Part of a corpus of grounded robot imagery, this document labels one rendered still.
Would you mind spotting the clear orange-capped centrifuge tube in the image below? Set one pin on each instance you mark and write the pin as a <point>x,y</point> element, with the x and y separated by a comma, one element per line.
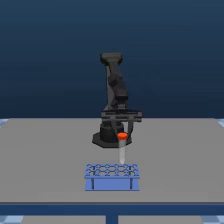
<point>122,150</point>

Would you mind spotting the blue tube rack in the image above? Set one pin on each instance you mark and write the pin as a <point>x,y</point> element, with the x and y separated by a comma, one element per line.
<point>111,183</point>

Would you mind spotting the dark six-joint robot arm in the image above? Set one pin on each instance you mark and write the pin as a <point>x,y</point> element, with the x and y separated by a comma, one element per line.
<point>113,83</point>

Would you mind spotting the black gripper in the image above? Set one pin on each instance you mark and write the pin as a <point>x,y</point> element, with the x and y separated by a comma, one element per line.
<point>121,115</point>

